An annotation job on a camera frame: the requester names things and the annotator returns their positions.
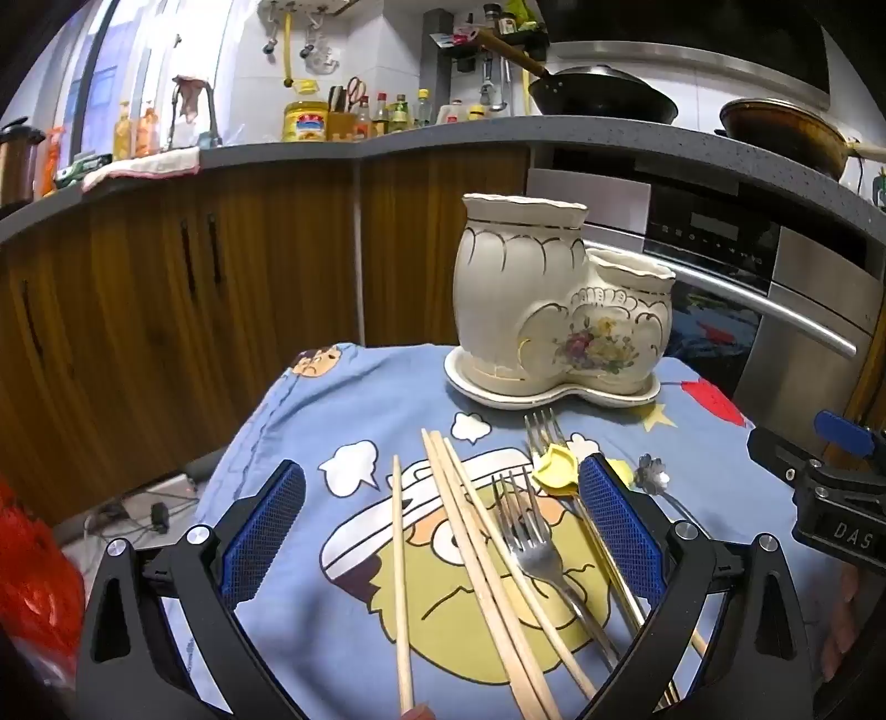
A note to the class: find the grey kitchen countertop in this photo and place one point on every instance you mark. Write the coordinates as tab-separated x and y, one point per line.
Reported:
443	135

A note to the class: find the green label sauce bottle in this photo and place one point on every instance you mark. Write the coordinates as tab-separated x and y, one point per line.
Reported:
399	116

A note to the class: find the black wok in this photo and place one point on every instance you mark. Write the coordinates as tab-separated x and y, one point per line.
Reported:
602	97

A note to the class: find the red plastic bag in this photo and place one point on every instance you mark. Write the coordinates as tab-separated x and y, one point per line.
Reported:
38	588

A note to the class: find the yellow plastic jar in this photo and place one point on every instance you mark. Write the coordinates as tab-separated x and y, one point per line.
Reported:
305	121

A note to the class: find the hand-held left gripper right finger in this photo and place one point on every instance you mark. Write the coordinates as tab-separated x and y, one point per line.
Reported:
619	526

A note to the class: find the person's right hand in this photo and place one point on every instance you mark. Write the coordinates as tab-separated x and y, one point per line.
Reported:
843	623

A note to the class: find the black power adapter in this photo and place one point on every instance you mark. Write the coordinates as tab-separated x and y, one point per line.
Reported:
160	518

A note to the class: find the white dish towel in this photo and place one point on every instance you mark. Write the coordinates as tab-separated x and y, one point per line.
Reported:
149	167

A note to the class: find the blue cartoon printed cloth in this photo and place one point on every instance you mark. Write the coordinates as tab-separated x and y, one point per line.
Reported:
346	526

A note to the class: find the white ceramic saucer tray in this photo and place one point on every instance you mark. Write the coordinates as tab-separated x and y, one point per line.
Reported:
512	398

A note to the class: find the metal kitchen faucet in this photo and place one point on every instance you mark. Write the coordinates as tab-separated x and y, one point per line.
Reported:
207	118

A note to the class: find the pink rag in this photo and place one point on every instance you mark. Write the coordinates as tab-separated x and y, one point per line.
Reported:
190	93

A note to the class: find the silver flower spoon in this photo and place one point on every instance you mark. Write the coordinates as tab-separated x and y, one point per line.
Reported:
653	474

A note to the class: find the white seasoning container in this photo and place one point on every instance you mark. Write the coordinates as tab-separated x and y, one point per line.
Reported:
450	112

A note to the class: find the gold fork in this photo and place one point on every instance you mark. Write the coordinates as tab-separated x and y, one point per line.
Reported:
543	439

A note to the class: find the stainless steel built-in oven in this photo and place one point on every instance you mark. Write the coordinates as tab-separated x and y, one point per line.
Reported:
803	318

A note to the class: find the yellow cap oil bottle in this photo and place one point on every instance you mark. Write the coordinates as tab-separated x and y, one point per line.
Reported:
423	111

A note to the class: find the range hood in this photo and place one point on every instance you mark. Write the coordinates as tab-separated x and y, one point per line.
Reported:
692	34

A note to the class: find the white power strip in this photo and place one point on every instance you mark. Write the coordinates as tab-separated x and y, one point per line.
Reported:
173	484

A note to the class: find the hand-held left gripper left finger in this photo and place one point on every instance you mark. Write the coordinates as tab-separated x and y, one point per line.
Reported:
266	529

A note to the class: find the brown frying pan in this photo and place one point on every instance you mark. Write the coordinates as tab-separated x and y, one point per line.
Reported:
782	135

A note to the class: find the wooden knife block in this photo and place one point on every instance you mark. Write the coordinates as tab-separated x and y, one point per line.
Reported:
340	121

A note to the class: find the dark metal kettle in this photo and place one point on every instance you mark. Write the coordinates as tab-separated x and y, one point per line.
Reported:
19	166

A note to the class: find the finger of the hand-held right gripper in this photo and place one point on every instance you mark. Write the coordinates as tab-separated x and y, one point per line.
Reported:
843	430
782	453

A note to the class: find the white ceramic utensil holder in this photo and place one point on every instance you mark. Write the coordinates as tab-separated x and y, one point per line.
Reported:
526	304

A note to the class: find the silver fork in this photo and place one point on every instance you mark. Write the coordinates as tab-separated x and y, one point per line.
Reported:
533	554

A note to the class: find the black wall rack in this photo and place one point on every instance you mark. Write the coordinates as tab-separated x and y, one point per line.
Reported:
484	45

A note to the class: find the hanging metal ladle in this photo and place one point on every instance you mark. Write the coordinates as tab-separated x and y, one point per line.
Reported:
493	86

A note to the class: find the wooden kitchen cabinets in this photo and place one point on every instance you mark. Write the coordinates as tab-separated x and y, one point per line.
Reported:
207	277

